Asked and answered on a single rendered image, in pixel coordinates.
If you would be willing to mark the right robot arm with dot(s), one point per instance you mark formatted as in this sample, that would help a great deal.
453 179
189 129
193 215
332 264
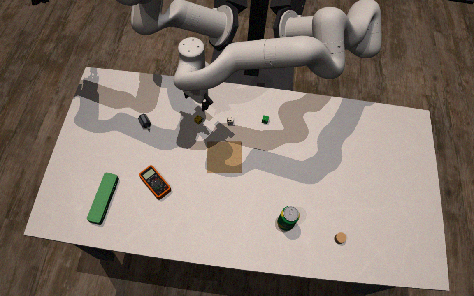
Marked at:
147 18

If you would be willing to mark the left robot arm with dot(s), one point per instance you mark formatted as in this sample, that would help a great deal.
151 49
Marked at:
318 42

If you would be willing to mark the green pencil case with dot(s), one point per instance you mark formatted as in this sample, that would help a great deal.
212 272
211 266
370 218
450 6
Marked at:
102 199

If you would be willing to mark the brown cylinder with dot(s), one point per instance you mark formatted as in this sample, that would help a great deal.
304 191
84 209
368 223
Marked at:
340 238

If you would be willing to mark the yellow die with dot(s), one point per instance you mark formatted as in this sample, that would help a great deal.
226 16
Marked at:
198 119

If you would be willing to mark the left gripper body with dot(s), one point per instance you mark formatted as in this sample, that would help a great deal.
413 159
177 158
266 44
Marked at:
197 96

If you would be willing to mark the tan flat mat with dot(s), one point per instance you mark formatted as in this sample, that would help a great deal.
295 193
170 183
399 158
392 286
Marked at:
224 157

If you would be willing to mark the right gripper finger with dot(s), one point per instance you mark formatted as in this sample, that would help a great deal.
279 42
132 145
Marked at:
35 2

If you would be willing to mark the orange multimeter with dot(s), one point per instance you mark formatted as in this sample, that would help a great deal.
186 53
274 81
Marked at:
155 182

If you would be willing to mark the green soda can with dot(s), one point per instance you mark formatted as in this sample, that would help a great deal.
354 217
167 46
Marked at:
288 218

